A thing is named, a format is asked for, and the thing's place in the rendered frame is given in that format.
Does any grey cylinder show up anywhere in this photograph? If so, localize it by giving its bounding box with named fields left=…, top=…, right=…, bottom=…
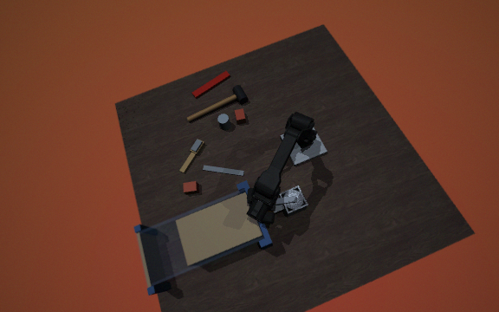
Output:
left=217, top=114, right=230, bottom=130

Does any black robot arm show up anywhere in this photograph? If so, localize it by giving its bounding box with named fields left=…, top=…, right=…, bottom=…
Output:
left=246, top=112, right=317, bottom=222

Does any black mallet with wooden handle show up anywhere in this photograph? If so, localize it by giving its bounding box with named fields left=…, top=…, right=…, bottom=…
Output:
left=186, top=85, right=248, bottom=122

